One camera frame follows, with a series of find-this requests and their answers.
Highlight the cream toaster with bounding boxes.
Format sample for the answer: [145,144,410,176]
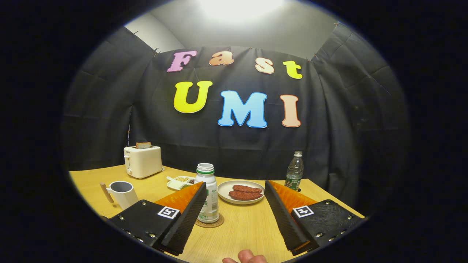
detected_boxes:
[124,145,164,179]

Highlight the round wooden coaster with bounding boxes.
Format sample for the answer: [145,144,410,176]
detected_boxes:
[195,214,224,228]

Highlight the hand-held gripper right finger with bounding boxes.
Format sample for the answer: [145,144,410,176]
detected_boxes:
[263,180,366,256]

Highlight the white round plate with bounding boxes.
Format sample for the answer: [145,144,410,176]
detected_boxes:
[217,180,266,205]

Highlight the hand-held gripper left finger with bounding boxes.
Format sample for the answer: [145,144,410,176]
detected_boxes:
[109,181,207,256]

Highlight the clear plastic water bottle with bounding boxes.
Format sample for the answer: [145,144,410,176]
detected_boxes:
[284,151,304,192]

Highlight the wooden table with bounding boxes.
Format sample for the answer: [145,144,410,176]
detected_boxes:
[69,164,366,263]

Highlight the red meat patty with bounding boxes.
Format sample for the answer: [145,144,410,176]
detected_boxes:
[233,185,263,194]
[229,191,263,201]

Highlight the white divided condiment dish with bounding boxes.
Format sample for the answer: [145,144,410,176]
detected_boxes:
[166,176,196,191]

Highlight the white cup wooden handle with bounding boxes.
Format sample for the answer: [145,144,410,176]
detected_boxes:
[99,180,139,210]

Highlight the white juice bottle green label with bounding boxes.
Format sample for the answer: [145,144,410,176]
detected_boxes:
[195,163,220,224]

